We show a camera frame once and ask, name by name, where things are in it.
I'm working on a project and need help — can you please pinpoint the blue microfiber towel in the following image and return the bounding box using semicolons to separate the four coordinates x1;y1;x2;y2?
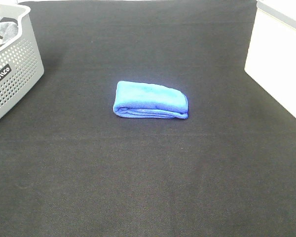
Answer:
113;81;188;119

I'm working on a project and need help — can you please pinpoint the black tablecloth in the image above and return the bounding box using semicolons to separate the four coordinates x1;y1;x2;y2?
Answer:
0;0;296;237

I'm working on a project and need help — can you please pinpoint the white storage bin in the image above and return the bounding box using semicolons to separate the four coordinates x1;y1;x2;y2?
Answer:
244;0;296;118

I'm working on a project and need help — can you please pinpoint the grey perforated laundry basket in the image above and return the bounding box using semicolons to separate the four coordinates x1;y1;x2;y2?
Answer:
0;4;44;119

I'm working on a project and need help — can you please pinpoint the grey towel in basket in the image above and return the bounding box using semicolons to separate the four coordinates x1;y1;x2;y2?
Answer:
0;21;18;45

